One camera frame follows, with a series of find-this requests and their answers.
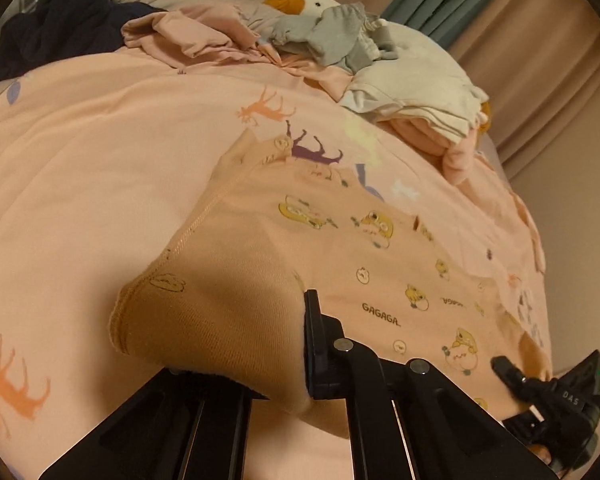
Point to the pink folded garment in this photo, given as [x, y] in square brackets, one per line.
[453, 155]

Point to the grey small garment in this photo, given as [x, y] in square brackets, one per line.
[345, 36]

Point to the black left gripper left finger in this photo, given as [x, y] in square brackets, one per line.
[177, 426]

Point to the pink printed duvet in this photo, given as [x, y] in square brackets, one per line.
[102, 160]

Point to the pink crumpled garment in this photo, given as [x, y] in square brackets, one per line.
[216, 34]

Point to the peach cartoon print garment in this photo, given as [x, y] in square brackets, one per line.
[456, 280]

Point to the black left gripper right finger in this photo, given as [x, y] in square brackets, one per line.
[407, 421]

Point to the navy blue garment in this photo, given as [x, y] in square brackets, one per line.
[58, 29]

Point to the pink beige curtain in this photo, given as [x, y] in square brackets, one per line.
[538, 60]

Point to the white goose plush toy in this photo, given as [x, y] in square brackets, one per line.
[424, 82]

